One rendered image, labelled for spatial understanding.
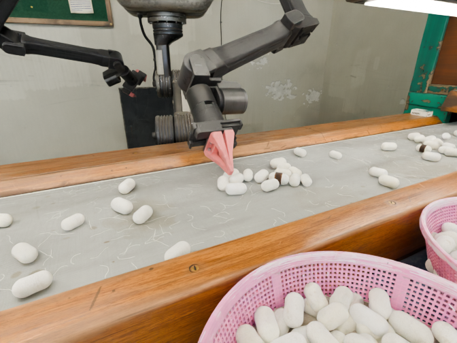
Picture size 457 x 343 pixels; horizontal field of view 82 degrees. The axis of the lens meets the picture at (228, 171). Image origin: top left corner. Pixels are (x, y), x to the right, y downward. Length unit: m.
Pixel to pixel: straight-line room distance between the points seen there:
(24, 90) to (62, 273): 2.30
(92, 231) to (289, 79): 2.71
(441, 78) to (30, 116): 2.58
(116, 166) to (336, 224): 0.42
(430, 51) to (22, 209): 1.33
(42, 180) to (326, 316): 0.51
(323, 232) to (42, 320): 0.29
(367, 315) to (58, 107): 2.47
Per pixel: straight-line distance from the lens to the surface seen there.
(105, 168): 0.58
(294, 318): 0.28
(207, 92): 0.56
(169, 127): 0.84
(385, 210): 0.43
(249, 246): 0.31
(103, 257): 0.36
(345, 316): 0.30
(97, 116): 2.54
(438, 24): 1.33
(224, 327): 0.25
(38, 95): 2.58
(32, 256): 0.39
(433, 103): 1.30
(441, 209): 0.49
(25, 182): 0.59
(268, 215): 0.41
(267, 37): 0.79
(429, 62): 1.32
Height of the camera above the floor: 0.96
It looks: 23 degrees down
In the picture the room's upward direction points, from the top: straight up
